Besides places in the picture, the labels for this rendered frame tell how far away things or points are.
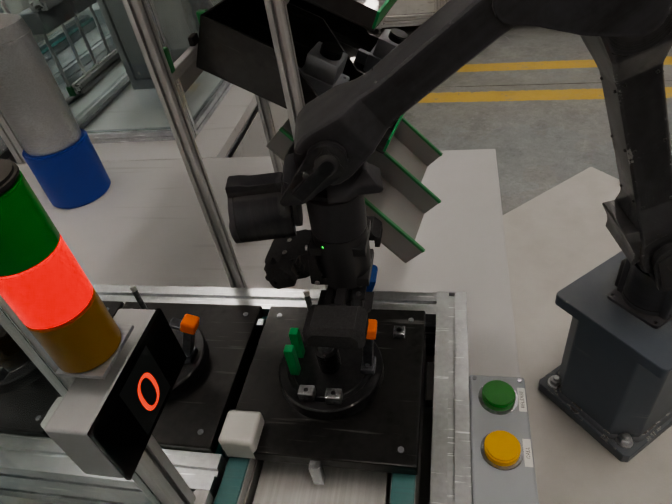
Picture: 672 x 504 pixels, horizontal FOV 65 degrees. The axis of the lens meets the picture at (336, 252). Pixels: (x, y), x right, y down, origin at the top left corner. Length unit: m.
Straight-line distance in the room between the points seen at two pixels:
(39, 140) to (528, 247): 1.10
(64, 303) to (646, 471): 0.70
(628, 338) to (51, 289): 0.57
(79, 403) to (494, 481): 0.44
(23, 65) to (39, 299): 1.01
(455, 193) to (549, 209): 0.20
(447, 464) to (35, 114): 1.13
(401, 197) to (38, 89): 0.86
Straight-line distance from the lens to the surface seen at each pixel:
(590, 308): 0.69
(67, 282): 0.39
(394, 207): 0.88
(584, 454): 0.81
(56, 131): 1.41
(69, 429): 0.44
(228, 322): 0.83
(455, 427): 0.69
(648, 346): 0.67
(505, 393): 0.70
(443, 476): 0.66
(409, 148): 1.03
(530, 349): 0.89
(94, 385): 0.46
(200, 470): 0.72
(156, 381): 0.49
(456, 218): 1.12
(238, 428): 0.69
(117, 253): 1.26
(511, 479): 0.66
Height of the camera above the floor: 1.55
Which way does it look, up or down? 41 degrees down
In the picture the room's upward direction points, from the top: 10 degrees counter-clockwise
